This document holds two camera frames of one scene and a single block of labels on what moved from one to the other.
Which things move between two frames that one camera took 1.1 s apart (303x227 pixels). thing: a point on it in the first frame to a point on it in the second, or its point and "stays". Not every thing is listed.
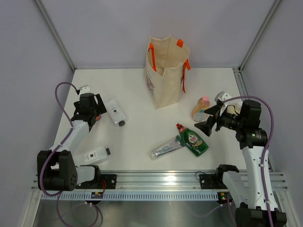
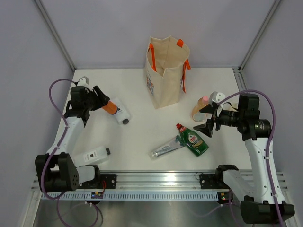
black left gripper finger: [91, 121] to [96, 106]
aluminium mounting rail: [166, 180] stays
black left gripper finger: [101, 108] to [103, 99]
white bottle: [116, 113] to [122, 115]
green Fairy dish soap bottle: [193, 142] stays
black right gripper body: [232, 121] stays
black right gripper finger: [207, 126] stays
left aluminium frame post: [54, 32] stays
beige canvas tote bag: [166, 61] stays
